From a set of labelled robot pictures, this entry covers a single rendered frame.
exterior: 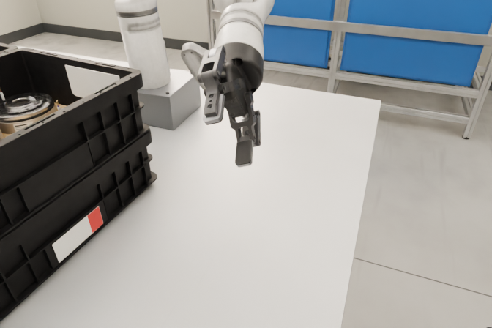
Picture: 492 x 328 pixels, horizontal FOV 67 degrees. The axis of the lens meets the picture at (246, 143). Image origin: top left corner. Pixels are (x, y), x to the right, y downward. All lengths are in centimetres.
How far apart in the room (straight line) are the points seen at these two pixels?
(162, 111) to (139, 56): 14
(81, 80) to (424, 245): 143
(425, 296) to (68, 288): 123
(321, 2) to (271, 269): 190
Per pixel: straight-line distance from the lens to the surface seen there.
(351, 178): 78
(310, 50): 239
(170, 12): 376
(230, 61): 49
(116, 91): 60
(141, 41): 89
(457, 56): 236
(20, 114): 74
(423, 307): 152
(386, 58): 235
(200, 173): 76
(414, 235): 175
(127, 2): 88
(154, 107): 92
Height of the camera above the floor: 115
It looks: 32 degrees down
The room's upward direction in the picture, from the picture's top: straight up
